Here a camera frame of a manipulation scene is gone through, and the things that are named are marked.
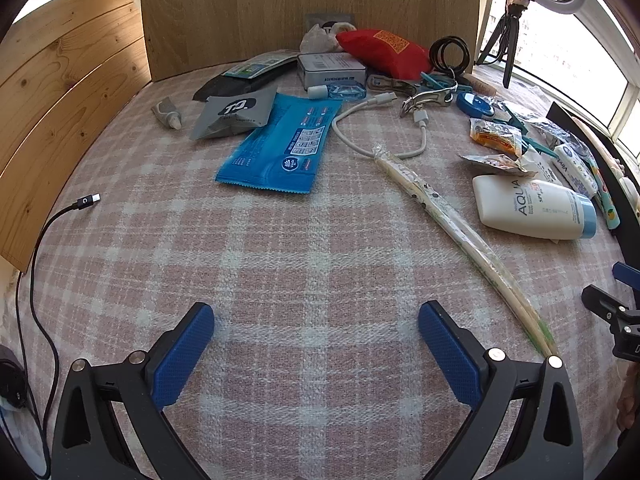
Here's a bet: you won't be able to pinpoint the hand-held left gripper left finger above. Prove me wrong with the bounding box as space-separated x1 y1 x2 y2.
50 302 216 480

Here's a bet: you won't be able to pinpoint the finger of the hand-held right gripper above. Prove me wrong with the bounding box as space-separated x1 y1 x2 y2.
581 284 640 333
612 262 640 293

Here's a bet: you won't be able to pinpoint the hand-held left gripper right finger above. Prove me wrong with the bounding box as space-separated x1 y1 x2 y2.
417 300 586 480

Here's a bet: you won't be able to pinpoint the teal clothes peg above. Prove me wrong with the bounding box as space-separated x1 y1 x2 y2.
501 104 556 159

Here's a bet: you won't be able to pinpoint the metal pliers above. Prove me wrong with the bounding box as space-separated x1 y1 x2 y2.
400 86 459 119

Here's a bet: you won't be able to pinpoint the person's right hand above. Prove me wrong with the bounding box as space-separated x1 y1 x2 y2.
616 360 640 431

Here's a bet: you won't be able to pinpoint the white tube with blue print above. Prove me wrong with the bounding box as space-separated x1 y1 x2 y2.
552 142 601 199

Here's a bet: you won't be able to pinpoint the white sunscreen bottle blue cap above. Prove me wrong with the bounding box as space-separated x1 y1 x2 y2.
472 174 598 241

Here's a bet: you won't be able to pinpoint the long cream packet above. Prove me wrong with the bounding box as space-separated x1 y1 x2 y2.
571 115 627 177

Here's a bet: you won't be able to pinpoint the chopsticks in clear wrapper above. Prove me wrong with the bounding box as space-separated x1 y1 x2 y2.
372 144 559 359

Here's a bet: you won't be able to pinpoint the pink plaid tablecloth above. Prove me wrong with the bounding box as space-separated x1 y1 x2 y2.
0 62 640 480

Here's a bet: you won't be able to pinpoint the clear plastic wrapper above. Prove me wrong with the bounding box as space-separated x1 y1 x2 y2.
530 119 581 152

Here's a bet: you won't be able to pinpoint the black power adapter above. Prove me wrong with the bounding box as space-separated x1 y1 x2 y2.
0 345 28 411

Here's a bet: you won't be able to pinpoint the crumpled white wrapper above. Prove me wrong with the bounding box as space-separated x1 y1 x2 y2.
460 152 539 177

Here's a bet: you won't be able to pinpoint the orange snack packet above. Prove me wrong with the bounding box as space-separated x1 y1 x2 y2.
469 117 524 156

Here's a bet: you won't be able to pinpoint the blue round tin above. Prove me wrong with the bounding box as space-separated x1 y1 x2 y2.
456 91 496 119

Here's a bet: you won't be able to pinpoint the blue wet wipes pack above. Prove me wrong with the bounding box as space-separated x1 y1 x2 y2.
215 92 343 195

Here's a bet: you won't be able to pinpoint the small grey tube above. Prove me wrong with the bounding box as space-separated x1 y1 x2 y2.
152 100 183 131

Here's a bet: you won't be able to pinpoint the grey pouch with logo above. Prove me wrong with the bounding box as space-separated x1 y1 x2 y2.
190 85 278 141

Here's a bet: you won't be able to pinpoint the black tripod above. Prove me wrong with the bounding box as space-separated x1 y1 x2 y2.
475 0 532 89

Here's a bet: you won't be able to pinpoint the black pouch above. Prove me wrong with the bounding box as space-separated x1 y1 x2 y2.
192 67 286 103

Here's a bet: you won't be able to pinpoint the grey clothes peg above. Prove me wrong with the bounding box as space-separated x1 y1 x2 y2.
367 74 421 93

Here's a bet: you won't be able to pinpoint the small bottle in clear wrap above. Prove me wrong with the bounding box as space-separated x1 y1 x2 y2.
307 85 367 104

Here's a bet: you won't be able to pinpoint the pine wood side panel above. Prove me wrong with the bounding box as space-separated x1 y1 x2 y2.
0 0 152 272

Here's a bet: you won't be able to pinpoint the red snack bag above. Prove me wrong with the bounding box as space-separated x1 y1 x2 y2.
335 29 434 81

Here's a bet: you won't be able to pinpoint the white and grey box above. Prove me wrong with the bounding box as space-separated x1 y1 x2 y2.
297 52 368 91

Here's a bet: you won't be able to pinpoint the white plastic bag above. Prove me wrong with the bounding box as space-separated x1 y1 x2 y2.
300 22 358 54

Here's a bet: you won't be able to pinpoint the black USB cable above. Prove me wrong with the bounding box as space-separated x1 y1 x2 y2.
15 194 102 480

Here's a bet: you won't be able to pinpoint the white window frame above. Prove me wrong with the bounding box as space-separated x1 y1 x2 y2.
477 0 640 161

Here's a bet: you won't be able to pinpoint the white USB cable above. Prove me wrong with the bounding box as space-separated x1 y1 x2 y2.
332 92 429 161

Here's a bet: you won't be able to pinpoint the blue ring clothes peg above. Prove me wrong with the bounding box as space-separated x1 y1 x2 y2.
419 71 473 94

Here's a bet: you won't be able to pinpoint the black coiled cable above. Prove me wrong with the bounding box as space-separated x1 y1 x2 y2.
429 36 472 74

